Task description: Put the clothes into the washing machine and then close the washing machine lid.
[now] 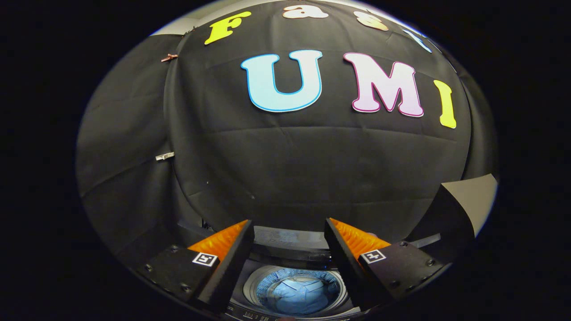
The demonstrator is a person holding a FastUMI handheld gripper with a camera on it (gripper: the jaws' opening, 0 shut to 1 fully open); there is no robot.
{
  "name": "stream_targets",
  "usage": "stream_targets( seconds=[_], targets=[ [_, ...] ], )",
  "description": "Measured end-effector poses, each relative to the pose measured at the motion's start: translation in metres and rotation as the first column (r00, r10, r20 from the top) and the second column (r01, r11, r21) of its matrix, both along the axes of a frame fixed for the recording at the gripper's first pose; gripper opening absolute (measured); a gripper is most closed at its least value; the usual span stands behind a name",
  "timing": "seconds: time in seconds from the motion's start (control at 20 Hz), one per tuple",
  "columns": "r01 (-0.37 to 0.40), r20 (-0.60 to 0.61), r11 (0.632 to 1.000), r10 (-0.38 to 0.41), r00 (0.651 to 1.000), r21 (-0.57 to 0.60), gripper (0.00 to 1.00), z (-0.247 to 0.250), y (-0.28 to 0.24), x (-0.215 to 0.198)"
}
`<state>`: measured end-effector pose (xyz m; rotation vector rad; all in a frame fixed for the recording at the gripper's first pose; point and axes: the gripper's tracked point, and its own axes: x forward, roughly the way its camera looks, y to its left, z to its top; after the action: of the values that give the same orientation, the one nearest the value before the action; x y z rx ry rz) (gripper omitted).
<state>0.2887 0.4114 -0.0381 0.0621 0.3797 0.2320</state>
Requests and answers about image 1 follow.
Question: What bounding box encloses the grey washing machine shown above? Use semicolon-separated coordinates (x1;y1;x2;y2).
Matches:
178;218;442;321

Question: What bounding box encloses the light blue polo shirt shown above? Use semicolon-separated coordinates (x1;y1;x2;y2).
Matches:
272;278;331;315

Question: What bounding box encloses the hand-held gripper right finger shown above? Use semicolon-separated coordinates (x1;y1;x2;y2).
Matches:
323;218;447;311

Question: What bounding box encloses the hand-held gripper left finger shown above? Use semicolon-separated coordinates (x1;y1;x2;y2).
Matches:
135;219;255;313

